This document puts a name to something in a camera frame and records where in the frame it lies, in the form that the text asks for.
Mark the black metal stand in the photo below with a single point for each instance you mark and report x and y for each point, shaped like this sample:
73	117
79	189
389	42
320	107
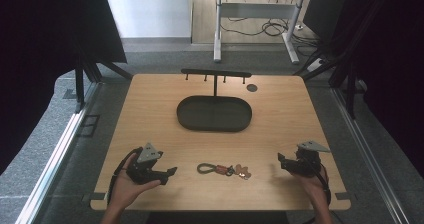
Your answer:
346	74
87	74

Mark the person's right hand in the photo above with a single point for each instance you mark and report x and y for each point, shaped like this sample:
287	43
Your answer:
311	187

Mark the white power strip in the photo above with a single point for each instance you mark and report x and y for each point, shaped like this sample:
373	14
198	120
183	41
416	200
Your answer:
315	65

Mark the white metal desk frame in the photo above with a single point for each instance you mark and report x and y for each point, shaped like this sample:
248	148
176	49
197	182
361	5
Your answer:
218	34

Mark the person's left hand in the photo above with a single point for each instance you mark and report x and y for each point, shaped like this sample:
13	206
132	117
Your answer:
128	187

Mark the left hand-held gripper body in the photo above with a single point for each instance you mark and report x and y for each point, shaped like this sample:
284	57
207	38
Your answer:
146	165

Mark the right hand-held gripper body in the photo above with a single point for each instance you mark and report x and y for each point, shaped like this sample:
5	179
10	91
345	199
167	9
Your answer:
308	159

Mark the black round table grommet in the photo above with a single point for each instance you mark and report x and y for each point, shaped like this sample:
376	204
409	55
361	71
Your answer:
252	87

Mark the black key rack with tray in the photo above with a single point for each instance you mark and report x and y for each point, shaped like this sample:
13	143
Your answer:
214	113

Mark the black curtain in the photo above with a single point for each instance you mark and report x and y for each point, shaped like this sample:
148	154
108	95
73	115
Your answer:
390	50
36	50

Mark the aluminium rail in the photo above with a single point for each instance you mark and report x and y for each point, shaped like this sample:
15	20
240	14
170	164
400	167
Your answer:
370	157
50	164

